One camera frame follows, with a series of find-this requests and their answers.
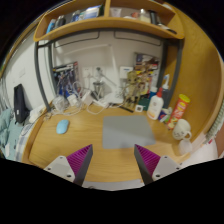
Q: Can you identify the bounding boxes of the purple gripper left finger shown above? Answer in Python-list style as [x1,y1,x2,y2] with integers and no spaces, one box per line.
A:
[67,145,93,186]

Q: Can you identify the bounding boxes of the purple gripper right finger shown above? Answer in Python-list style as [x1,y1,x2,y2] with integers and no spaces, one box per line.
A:
[134,145,160,185]

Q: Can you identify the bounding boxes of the light blue computer mouse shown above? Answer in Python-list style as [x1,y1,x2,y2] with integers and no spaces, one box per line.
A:
[56,120,69,134]

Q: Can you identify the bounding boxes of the grey mouse pad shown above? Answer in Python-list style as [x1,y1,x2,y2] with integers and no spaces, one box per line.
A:
[102,115,155,149]

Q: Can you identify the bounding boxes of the white ceramic mug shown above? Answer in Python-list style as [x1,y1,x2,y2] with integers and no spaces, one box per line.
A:
[172,119,192,140]

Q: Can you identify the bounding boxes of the small white cube clock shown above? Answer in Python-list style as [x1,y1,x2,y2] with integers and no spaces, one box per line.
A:
[135,105,144,112]

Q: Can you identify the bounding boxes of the white lotion bottle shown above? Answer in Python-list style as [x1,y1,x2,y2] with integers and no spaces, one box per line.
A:
[147,88,164,120]

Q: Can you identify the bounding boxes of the red yellow chips can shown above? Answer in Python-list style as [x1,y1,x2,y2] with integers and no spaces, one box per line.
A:
[167,94,190,130]

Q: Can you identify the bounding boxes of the white power strip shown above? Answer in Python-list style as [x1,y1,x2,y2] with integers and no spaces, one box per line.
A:
[29,105,45,123]

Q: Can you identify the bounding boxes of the wooden robot figurine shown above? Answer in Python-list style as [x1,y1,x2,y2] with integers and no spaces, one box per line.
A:
[124,71,145,108]

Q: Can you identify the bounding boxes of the white desk lamp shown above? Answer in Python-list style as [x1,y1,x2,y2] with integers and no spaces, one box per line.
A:
[91,44,122,103]

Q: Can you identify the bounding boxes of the blue cap spray bottle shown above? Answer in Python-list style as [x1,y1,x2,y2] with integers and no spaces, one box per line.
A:
[162,74,170,108]

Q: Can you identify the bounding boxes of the colourful box on left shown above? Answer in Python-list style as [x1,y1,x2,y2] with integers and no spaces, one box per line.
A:
[53,62,81,98]

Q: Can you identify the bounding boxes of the tangled white cables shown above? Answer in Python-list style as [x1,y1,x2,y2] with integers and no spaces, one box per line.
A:
[43,79,111,118]

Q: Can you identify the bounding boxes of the wooden wall shelf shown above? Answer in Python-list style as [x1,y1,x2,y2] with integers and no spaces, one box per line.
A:
[34,0,185,42]

